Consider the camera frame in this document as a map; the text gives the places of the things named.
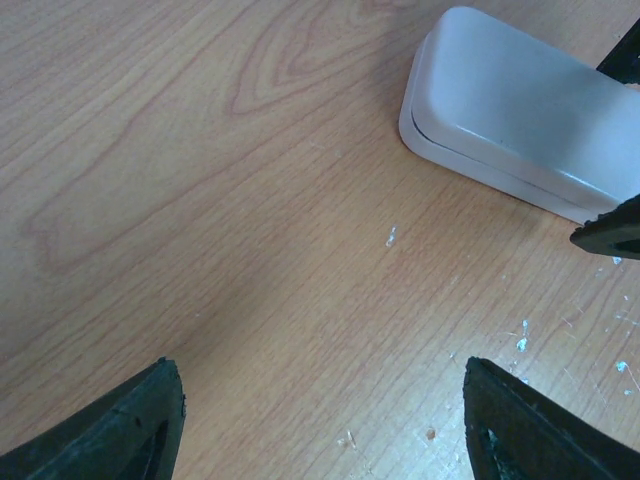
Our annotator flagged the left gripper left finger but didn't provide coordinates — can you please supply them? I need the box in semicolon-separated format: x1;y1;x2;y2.
1;358;186;479

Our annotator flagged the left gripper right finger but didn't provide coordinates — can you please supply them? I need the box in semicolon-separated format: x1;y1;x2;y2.
463;357;639;479

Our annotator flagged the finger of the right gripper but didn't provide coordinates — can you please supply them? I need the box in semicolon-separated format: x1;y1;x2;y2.
570;196;640;260
596;21;640;85

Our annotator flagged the pink glasses case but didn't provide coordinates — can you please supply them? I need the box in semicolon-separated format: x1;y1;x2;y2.
399;7;639;223

